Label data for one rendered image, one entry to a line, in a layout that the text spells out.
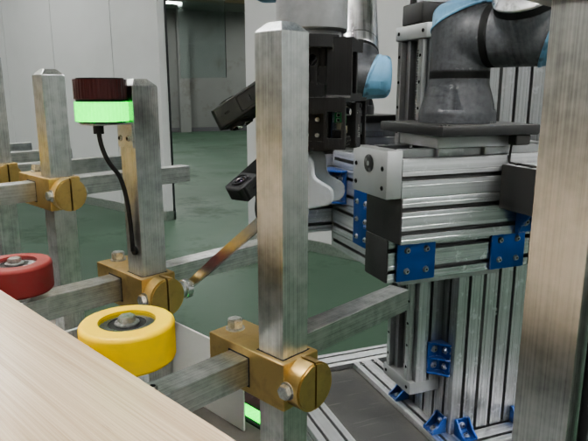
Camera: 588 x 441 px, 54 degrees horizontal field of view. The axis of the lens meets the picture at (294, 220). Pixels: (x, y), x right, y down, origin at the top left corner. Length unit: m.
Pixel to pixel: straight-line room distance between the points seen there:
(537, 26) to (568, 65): 0.71
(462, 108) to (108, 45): 4.72
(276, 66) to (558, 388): 0.33
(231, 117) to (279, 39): 0.16
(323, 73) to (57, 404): 0.40
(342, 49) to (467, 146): 0.59
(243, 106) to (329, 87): 0.10
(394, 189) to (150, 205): 0.50
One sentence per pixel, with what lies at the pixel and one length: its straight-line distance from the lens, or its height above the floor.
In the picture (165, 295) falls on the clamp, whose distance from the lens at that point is 0.74.
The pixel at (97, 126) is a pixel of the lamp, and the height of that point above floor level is 1.06.
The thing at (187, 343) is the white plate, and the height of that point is 0.78.
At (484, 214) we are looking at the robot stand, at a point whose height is 0.86.
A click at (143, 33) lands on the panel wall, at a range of 5.20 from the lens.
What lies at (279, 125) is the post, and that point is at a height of 1.07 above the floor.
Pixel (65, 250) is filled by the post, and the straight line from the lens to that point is 0.97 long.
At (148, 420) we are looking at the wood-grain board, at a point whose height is 0.90.
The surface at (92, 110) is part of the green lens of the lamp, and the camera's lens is 0.69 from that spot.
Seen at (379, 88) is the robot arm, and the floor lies 1.10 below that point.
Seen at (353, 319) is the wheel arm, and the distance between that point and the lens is 0.72.
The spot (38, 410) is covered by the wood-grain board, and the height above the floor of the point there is 0.90.
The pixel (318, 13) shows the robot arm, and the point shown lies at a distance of 0.60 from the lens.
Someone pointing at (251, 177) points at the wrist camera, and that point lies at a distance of 0.88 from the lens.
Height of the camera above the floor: 1.10
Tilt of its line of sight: 13 degrees down
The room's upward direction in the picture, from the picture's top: straight up
